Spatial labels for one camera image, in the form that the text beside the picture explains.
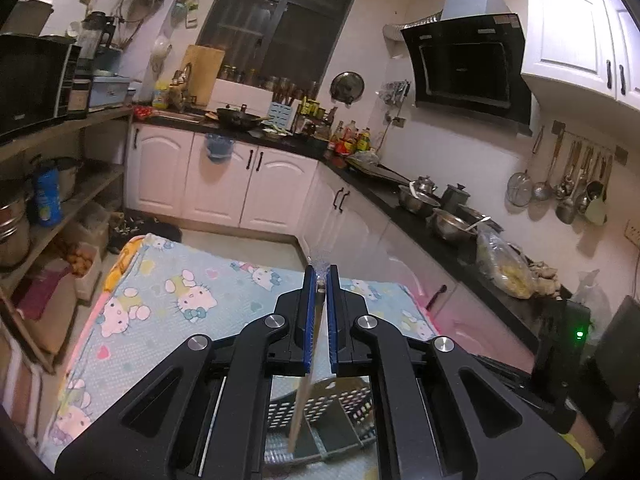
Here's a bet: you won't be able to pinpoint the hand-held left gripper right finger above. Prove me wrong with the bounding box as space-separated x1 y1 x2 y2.
325 265 587 480

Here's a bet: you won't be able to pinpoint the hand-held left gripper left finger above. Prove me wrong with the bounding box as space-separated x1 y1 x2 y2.
54 265 321 480

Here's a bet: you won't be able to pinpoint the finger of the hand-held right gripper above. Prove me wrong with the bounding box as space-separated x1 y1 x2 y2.
475 354 547 389

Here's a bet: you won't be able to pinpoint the green perforated utensil holder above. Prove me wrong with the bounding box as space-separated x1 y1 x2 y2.
264 374 379 464

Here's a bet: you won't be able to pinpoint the plastic-wrapped wooden chopsticks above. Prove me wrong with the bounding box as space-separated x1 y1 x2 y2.
285 251 332 455

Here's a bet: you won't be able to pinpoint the person's right forearm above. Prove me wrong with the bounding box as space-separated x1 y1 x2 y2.
565 409 610 466

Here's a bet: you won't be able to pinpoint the clear plastic bag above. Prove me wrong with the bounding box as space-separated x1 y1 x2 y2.
570 270 614 322

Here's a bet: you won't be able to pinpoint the pile of ginger roots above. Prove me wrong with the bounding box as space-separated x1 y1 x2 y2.
532 260 561 297

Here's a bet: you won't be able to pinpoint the plastic bag of yellow food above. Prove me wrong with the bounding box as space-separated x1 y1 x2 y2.
475 227 536 300

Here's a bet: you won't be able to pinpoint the white base cabinets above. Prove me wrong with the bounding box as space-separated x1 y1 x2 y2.
125 122 537 361

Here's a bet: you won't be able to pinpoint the black kitchen countertop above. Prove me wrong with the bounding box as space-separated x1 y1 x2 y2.
132 109 574 342

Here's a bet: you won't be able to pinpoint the cartoon cat printed blanket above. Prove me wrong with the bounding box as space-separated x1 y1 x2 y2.
40 232 442 480

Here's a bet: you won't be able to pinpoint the steel bowl with spoon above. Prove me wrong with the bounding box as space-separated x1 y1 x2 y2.
431 208 492 241

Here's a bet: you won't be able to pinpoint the light green scoop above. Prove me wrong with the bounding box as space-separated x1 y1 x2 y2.
584 194 609 225

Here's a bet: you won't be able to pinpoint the dark lidded pot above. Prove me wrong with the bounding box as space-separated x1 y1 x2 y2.
440 183 471 214

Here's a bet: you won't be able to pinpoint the cluster of sauce bottles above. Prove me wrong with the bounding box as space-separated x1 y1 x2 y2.
327 120 374 155

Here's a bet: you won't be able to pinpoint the hanging mesh strainer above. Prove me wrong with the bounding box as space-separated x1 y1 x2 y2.
506 127 546 207

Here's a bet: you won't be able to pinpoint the row of hanging ladles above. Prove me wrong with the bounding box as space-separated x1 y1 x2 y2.
532 121 629 226

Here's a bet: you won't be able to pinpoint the blue hanging towel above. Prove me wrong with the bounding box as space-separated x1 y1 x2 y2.
204 132 236 164

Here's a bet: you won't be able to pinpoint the spice jar rack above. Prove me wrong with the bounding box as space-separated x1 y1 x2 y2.
299 99 337 139

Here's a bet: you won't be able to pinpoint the blue knife block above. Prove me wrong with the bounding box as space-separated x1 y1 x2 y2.
267 82 307 134

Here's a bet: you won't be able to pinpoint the black wok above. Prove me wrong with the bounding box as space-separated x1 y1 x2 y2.
216 104 274 131

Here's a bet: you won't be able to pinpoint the hanging pot lid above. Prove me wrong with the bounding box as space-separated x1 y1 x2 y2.
330 71 365 106

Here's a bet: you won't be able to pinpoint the hanging small tool bundle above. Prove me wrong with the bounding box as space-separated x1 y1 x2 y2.
378 80 412 109

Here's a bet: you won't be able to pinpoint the box of potatoes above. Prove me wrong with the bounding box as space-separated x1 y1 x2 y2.
54 237 104 306

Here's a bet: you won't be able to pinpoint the row of glass jars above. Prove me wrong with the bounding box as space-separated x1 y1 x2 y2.
218 64 321 102

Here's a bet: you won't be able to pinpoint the wooden cutting board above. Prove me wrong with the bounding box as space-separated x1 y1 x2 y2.
179 44 226 107

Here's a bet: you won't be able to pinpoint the metal faucet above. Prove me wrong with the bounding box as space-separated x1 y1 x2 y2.
170 62 194 111

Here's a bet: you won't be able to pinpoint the cardboard box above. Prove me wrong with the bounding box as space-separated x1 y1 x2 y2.
14 260 81 357

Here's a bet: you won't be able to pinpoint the black range hood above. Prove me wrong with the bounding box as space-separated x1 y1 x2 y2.
400 0 534 134

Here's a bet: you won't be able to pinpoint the steel pot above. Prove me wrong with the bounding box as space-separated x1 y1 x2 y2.
33 156 84 202

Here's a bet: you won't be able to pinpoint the blue plastic bag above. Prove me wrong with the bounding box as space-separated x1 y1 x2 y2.
31 167 64 227

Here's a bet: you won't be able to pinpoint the dark kitchen window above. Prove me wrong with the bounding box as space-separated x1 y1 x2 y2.
196 0 364 107

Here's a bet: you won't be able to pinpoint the light blue container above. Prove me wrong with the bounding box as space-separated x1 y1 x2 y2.
89 76 144 109

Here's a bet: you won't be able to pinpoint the white hanging bag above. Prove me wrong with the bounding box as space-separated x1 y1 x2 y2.
151 36 174 74

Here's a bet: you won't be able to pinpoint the wooden shelf unit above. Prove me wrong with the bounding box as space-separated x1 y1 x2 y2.
0 107 134 376

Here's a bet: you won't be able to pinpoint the large steel stockpot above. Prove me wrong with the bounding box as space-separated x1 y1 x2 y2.
0 180 34 269

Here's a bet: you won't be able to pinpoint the black blender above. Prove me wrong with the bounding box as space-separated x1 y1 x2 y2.
75 11 119 81

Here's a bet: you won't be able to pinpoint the black microwave oven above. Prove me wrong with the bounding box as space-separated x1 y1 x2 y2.
0 34 82 137

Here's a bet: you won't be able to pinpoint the white wall cabinet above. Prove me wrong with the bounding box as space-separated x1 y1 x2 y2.
520 0 640 121

